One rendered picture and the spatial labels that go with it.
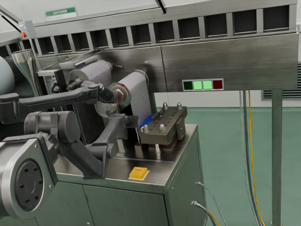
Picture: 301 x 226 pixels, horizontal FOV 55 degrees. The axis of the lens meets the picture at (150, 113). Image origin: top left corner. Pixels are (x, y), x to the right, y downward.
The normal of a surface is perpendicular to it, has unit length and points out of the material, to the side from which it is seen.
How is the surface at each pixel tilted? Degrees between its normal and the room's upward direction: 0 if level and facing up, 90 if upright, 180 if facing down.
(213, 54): 90
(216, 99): 90
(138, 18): 90
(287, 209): 0
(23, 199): 90
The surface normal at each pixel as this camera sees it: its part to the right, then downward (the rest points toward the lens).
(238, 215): -0.16, -0.91
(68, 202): -0.37, 0.40
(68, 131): 0.99, -0.04
